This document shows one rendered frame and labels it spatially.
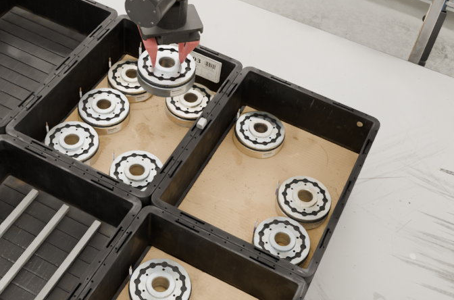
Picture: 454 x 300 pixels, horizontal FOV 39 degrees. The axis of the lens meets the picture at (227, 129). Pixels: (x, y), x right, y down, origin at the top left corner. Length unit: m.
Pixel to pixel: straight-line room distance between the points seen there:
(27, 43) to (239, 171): 0.57
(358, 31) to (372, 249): 1.76
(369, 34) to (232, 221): 1.94
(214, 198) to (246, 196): 0.06
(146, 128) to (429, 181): 0.66
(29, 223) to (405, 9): 2.39
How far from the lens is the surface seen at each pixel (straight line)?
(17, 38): 1.55
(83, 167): 1.15
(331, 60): 1.75
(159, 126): 1.34
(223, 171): 1.27
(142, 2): 0.95
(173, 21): 1.05
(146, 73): 1.13
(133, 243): 1.09
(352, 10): 3.14
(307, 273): 1.06
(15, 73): 1.46
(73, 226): 1.20
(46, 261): 1.17
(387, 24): 3.12
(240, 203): 1.23
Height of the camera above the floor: 1.83
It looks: 48 degrees down
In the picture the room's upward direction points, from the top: 10 degrees clockwise
